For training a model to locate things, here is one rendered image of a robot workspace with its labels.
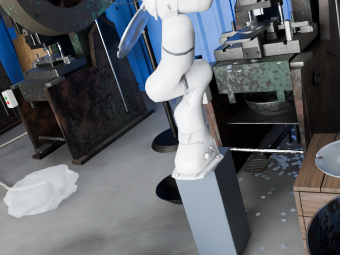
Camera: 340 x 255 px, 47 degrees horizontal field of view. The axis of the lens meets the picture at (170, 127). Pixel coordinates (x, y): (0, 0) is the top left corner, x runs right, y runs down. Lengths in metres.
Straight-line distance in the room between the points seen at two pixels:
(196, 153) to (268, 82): 0.63
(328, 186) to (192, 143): 0.50
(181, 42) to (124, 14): 2.85
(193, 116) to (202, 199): 0.34
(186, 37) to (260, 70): 0.75
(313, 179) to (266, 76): 0.62
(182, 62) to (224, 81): 0.75
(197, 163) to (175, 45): 0.45
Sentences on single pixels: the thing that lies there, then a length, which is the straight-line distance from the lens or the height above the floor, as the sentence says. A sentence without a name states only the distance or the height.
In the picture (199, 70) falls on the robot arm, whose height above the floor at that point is 0.81.
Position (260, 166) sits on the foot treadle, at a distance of 2.00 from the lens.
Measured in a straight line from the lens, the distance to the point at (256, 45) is 1.96.
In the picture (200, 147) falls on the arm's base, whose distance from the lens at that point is 1.47.
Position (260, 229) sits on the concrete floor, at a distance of 1.88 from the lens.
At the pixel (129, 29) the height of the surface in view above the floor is 0.97.
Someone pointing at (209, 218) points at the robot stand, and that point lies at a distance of 1.63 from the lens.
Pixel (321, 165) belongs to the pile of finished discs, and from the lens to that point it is 1.58.
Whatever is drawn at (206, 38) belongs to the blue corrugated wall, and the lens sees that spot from 3.62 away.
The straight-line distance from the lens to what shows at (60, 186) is 2.55.
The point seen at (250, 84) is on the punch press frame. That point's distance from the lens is 1.97.
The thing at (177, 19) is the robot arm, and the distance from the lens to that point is 1.23.
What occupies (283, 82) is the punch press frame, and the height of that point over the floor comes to 0.54.
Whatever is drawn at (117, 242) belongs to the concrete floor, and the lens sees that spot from 2.08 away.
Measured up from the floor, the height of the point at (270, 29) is 0.75.
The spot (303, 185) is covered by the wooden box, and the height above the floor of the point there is 0.35.
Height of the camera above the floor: 1.18
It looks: 22 degrees down
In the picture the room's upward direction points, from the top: 17 degrees counter-clockwise
